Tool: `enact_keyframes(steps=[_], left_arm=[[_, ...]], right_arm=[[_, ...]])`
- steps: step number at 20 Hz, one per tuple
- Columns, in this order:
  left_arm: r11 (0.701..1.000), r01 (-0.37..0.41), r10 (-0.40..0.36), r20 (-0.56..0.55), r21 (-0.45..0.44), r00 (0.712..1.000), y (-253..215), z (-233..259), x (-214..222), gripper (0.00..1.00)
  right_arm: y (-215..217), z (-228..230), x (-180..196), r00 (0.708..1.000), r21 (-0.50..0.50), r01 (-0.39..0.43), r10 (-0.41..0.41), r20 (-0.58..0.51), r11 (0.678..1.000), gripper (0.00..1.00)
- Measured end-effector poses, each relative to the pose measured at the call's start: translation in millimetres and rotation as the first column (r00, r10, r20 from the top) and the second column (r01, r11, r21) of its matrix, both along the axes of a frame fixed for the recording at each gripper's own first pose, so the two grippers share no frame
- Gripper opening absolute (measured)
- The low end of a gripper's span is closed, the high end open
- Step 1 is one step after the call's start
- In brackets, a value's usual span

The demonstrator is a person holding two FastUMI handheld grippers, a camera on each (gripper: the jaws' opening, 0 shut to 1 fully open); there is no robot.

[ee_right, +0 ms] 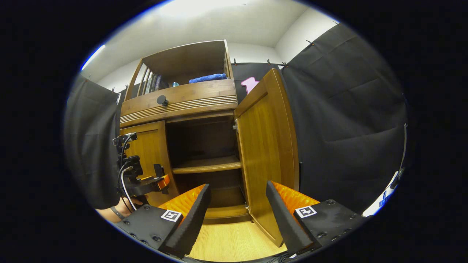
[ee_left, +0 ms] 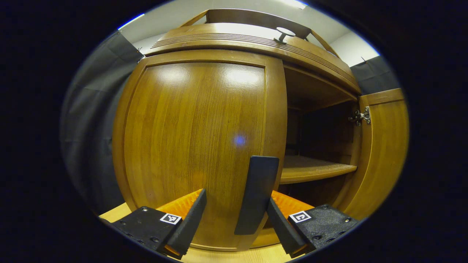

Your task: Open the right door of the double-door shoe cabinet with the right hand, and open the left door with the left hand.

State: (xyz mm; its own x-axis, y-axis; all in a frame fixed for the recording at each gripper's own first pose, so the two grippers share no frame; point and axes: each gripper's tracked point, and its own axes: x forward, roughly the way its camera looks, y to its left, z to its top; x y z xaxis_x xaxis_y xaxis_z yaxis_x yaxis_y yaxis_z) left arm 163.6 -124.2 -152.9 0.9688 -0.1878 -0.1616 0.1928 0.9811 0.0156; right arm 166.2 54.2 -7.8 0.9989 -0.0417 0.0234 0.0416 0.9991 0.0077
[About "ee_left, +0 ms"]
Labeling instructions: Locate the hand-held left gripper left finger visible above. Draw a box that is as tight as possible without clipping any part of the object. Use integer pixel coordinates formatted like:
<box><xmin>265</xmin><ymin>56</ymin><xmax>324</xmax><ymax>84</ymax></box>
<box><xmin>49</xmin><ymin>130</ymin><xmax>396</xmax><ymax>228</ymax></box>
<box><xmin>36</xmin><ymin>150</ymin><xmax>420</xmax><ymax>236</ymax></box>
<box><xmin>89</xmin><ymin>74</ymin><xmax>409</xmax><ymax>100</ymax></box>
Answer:
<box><xmin>109</xmin><ymin>188</ymin><xmax>208</xmax><ymax>260</ymax></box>

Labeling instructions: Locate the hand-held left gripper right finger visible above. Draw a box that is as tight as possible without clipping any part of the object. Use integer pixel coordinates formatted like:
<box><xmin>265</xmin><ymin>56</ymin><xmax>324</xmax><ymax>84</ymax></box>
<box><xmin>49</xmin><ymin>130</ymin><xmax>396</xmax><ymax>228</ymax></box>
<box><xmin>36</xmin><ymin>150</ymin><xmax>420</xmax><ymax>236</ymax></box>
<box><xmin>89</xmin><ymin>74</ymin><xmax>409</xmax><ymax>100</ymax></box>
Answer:
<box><xmin>266</xmin><ymin>190</ymin><xmax>361</xmax><ymax>258</ymax></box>

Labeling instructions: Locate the black door handle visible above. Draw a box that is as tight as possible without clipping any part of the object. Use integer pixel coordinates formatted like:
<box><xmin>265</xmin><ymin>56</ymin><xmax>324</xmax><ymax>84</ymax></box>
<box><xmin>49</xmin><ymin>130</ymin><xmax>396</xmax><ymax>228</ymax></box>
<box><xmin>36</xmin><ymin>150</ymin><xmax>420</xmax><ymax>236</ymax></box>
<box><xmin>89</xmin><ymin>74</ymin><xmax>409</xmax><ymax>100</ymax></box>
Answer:
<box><xmin>234</xmin><ymin>156</ymin><xmax>280</xmax><ymax>235</ymax></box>

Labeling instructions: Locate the wooden double-door shoe cabinet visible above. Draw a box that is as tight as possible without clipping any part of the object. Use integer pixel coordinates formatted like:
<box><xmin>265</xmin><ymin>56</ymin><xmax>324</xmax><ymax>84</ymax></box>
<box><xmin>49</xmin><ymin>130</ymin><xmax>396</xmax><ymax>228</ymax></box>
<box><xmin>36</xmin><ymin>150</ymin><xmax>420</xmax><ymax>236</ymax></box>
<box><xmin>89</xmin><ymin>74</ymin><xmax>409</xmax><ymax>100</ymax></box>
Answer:
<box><xmin>112</xmin><ymin>8</ymin><xmax>410</xmax><ymax>252</ymax></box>

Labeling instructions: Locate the metal door hinge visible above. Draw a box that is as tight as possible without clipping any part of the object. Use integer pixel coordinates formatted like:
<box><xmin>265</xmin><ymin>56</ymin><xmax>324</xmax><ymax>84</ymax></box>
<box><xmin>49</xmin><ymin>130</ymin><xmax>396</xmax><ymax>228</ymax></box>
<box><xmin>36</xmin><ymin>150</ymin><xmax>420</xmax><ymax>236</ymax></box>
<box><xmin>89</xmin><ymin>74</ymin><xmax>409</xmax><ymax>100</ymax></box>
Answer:
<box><xmin>348</xmin><ymin>107</ymin><xmax>371</xmax><ymax>126</ymax></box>

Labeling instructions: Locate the wooden cabinet drawer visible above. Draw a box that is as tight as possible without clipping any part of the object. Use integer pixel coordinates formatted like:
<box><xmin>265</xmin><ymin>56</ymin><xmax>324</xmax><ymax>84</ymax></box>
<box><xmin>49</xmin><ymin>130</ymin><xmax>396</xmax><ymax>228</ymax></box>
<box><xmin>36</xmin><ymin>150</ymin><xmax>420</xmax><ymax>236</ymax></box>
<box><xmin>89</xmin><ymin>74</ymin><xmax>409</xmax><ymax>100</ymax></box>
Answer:
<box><xmin>144</xmin><ymin>23</ymin><xmax>362</xmax><ymax>95</ymax></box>

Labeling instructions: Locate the wooden inner shelf board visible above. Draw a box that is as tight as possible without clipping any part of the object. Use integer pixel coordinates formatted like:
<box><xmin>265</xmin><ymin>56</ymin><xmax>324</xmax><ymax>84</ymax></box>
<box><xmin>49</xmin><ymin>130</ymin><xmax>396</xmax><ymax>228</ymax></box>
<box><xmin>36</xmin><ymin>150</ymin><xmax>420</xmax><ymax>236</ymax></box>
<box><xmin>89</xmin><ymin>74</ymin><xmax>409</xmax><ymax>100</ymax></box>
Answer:
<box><xmin>280</xmin><ymin>155</ymin><xmax>358</xmax><ymax>184</ymax></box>

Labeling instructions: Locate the black round drawer knob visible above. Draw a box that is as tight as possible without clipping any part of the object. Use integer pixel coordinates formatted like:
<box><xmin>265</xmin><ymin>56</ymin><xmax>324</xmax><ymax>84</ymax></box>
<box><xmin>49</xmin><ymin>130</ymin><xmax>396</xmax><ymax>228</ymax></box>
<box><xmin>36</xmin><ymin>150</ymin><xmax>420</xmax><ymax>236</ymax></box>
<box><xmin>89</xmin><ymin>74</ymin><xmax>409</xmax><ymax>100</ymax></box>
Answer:
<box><xmin>273</xmin><ymin>27</ymin><xmax>296</xmax><ymax>45</ymax></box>

